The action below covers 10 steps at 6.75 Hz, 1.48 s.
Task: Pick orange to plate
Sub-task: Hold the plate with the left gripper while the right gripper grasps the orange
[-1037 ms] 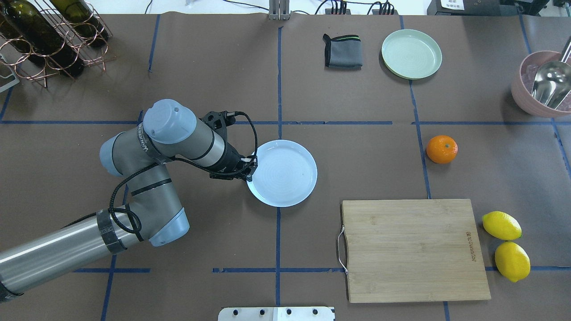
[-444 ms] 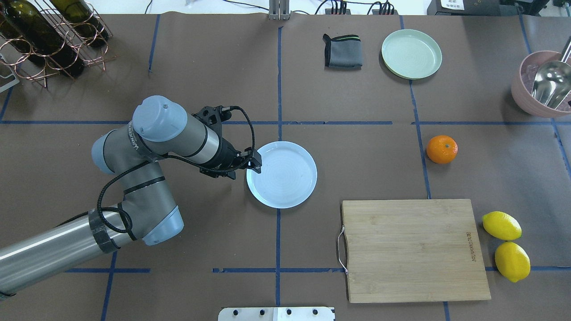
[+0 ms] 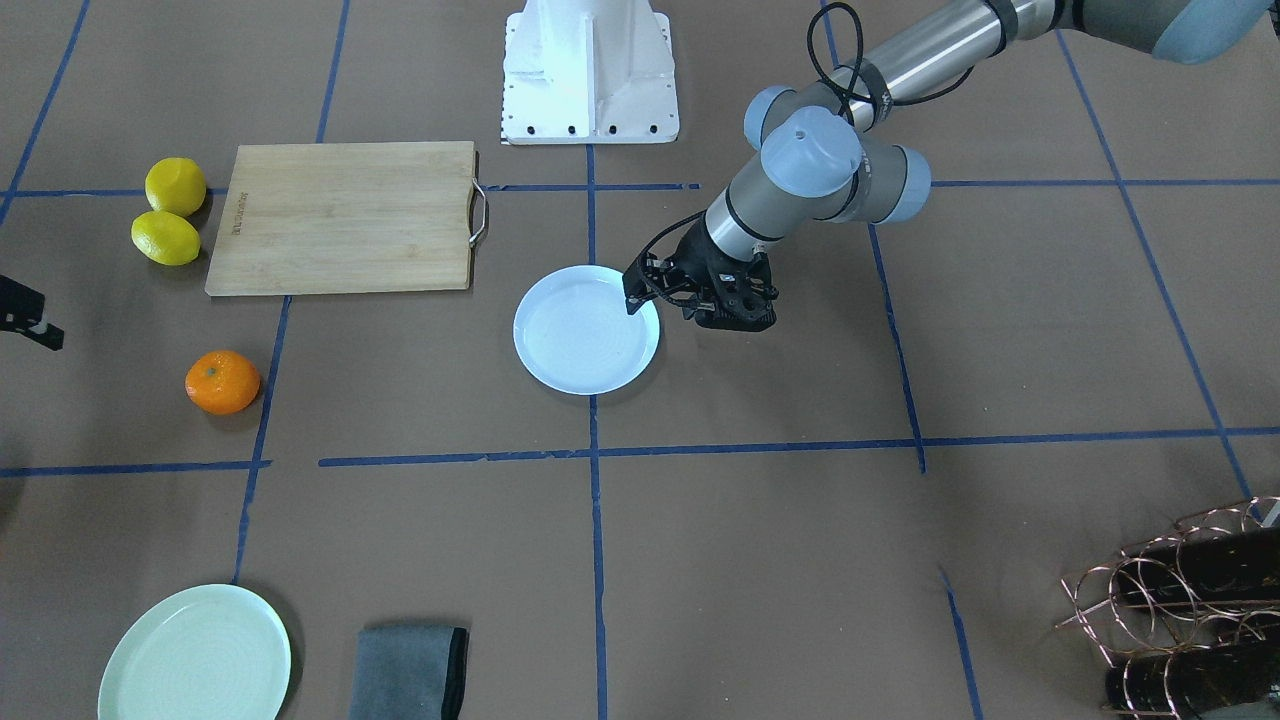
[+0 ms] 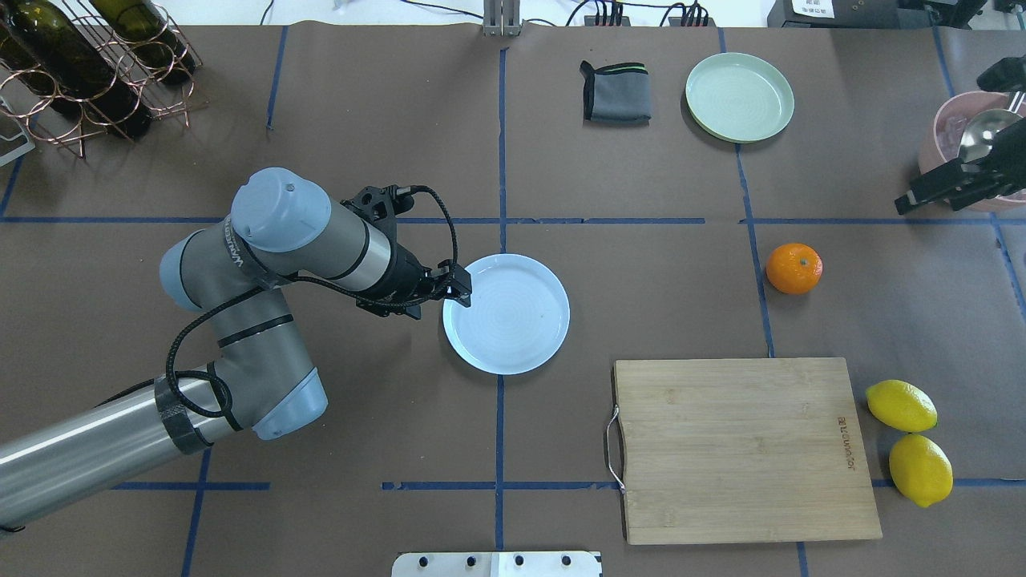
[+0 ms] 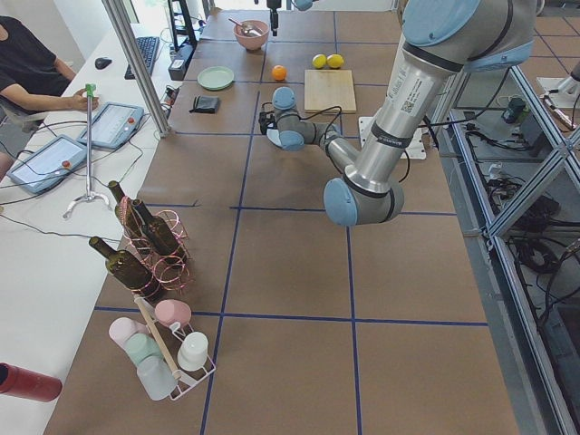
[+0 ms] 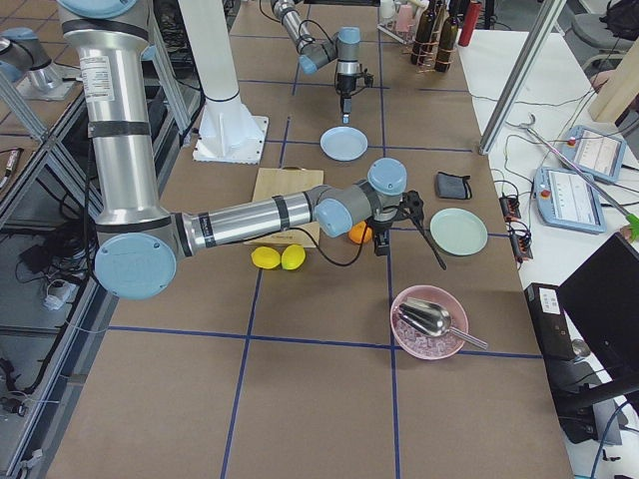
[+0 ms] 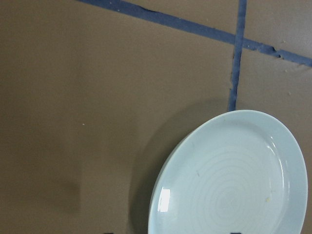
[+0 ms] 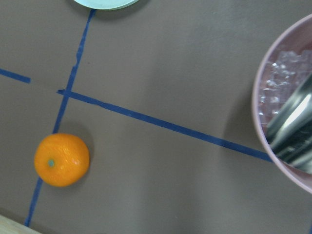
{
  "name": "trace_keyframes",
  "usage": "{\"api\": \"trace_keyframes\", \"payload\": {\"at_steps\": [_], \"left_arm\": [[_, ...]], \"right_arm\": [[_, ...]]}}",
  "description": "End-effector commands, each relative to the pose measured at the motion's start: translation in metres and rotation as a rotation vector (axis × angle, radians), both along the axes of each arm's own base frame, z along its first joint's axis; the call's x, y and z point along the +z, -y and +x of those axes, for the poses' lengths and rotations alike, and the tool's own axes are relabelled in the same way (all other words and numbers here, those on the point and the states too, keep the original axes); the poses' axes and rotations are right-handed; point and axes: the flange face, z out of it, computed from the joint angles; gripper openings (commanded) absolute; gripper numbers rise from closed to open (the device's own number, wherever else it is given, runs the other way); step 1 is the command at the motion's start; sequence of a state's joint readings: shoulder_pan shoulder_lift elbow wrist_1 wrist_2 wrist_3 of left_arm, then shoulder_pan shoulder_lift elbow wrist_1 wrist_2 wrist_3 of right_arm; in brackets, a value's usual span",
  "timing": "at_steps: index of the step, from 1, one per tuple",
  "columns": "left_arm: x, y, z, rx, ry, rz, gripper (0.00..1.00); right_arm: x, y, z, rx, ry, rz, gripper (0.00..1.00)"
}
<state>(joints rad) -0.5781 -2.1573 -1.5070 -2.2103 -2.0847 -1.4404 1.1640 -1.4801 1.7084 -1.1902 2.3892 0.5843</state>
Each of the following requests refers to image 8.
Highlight orange fruit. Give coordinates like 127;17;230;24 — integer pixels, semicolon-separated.
34;133;90;187

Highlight pale green plate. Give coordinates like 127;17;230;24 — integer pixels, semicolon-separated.
74;0;138;11

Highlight metal scoop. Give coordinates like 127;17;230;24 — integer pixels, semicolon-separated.
266;76;312;174

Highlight ice cubes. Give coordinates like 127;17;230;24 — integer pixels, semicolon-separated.
258;50;312;129

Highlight pink bowl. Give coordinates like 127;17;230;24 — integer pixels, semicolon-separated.
252;14;312;193

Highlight wooden cutting board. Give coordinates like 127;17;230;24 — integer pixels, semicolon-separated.
0;215;40;234

